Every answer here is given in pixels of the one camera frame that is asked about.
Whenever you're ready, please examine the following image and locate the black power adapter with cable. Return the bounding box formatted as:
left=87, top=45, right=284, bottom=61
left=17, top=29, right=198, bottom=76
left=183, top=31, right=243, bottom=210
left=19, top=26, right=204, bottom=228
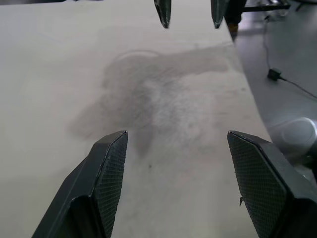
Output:
left=262, top=14, right=317, bottom=99

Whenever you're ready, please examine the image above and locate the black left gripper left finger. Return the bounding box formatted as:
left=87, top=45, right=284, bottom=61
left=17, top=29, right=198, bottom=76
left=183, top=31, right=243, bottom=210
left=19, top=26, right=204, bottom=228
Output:
left=31, top=130, right=129, bottom=238

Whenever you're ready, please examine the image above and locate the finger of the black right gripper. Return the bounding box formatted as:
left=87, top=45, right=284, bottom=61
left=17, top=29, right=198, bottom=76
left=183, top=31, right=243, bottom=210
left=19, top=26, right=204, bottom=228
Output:
left=210, top=0, right=227, bottom=29
left=153, top=0, right=172, bottom=29

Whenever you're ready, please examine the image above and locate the black metal frame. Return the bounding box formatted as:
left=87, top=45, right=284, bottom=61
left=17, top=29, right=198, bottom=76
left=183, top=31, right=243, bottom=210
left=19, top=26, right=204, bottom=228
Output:
left=224, top=0, right=292, bottom=33

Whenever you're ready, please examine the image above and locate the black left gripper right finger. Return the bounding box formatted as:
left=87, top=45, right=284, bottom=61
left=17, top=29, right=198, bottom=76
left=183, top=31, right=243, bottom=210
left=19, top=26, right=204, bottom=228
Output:
left=227, top=130, right=317, bottom=238

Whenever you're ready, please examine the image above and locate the silver round robot joint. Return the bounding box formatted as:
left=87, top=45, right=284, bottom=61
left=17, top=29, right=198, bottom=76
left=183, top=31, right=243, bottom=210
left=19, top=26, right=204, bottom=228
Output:
left=269, top=116, right=317, bottom=184

